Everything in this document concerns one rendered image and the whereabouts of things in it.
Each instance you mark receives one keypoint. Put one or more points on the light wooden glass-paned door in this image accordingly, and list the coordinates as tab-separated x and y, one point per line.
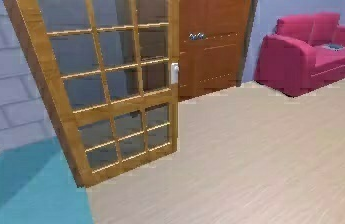
123	106

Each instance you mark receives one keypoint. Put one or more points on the pink sofa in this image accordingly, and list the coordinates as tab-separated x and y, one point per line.
290	63

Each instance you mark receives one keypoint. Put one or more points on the dark brown wooden door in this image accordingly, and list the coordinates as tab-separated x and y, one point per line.
213	60

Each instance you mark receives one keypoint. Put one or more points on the small dark flat object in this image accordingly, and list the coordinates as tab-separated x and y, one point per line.
334	47

